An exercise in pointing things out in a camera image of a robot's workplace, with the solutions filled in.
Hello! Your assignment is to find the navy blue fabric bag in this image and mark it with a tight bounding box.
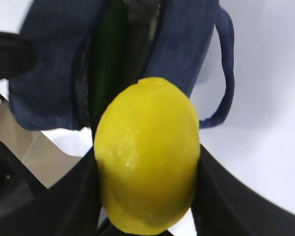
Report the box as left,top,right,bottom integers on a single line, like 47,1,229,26
8,0,235,131

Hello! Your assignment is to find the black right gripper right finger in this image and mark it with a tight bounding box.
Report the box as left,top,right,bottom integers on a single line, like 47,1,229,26
191,147,295,236

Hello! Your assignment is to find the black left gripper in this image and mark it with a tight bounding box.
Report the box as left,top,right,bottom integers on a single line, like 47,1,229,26
0,142,46,219

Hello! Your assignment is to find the green lidded glass container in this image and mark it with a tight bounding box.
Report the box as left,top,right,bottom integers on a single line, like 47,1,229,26
124,0,160,82

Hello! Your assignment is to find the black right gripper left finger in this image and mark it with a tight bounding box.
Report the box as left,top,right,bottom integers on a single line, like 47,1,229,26
0,150,101,236

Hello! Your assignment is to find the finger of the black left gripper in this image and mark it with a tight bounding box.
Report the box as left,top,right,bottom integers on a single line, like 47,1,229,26
0,31,37,80

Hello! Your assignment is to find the green cucumber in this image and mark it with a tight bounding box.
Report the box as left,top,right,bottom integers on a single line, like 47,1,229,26
89,0,127,121

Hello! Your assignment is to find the yellow lemon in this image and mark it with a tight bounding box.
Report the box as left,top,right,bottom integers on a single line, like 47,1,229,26
94,77,201,236

